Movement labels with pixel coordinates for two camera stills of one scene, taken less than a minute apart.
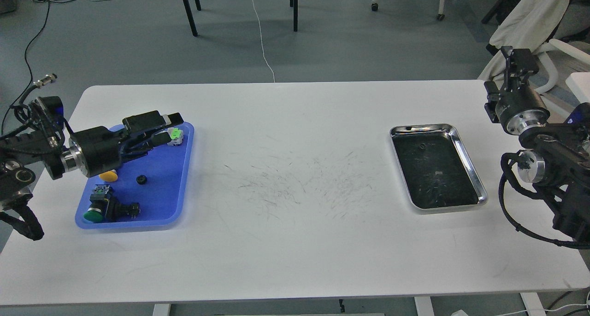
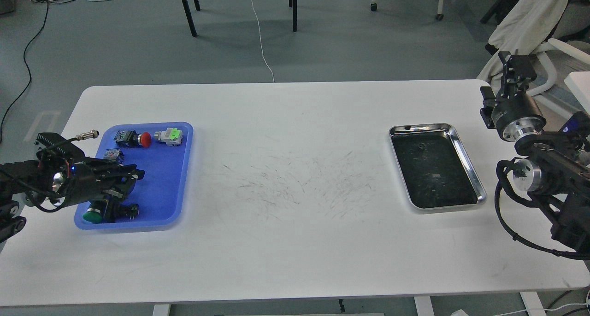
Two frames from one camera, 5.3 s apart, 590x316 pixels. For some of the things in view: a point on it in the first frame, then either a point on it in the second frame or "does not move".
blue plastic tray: x=157 y=181 does not move
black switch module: x=117 y=212 does not move
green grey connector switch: x=177 y=136 does not move
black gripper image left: x=93 y=151 → x=69 y=181
